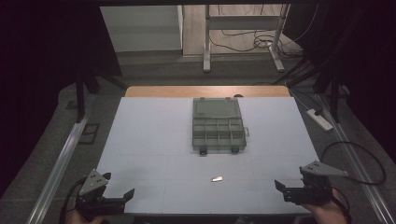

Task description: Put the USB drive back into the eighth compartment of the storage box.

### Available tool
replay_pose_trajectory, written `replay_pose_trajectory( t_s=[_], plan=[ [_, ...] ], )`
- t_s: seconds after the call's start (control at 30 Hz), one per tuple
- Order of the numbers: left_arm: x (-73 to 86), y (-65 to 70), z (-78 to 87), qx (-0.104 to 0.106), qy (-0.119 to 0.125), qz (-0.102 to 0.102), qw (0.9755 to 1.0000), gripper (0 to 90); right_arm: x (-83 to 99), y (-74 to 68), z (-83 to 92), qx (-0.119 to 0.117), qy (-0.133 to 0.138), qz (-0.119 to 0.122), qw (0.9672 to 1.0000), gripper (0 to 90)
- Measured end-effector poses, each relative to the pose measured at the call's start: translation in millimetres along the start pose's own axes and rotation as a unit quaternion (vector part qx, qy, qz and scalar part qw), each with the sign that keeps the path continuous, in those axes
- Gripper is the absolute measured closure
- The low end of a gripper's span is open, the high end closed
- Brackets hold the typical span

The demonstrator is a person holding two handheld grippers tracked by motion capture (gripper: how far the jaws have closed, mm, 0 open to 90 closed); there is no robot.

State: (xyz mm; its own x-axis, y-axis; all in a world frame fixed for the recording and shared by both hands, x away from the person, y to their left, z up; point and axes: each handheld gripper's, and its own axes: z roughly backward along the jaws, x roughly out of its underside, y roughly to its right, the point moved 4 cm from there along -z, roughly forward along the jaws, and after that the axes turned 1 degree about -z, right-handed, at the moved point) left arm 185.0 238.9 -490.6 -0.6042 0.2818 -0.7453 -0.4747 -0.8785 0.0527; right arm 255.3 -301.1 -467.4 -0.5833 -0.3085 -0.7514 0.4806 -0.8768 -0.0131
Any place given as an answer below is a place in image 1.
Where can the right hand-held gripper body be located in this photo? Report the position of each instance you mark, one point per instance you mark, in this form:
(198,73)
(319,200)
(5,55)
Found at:
(316,189)

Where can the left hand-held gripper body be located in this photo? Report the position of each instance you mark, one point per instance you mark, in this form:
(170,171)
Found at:
(93,183)

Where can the person's right hand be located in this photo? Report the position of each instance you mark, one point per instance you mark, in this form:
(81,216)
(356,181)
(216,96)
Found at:
(327,213)

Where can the person's left hand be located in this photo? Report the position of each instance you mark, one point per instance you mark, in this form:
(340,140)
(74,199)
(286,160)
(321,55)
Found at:
(77,220)

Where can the dark floor socket panel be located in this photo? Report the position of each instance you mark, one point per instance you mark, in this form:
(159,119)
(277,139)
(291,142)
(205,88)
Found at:
(89,133)

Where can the pale blue table mat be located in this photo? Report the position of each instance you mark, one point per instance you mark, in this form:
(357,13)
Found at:
(155,155)

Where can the white power strip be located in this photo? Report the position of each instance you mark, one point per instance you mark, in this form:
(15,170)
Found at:
(319,119)

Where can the small silver metal piece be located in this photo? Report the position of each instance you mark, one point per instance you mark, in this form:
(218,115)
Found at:
(217,179)

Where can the grey transparent compartment box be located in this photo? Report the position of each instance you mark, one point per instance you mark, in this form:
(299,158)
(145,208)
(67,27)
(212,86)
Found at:
(218,130)

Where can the black metal stand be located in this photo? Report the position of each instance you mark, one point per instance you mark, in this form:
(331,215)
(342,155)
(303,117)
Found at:
(81,93)

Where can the black tripod stand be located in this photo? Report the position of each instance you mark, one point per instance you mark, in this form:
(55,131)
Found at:
(311,71)

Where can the white cabinet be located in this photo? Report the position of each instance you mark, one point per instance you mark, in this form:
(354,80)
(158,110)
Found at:
(143,28)

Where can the aluminium rail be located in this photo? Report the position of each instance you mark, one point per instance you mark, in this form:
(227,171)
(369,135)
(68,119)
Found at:
(59,168)
(358,161)

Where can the white desk frame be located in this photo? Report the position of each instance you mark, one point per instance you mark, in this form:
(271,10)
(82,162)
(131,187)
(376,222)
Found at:
(243,22)

